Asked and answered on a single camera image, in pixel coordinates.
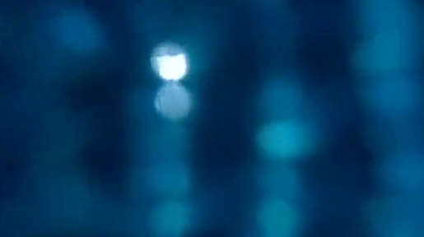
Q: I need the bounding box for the blue microfiber towel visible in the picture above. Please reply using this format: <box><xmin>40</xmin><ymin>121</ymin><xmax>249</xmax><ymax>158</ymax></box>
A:
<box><xmin>0</xmin><ymin>0</ymin><xmax>424</xmax><ymax>237</ymax></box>

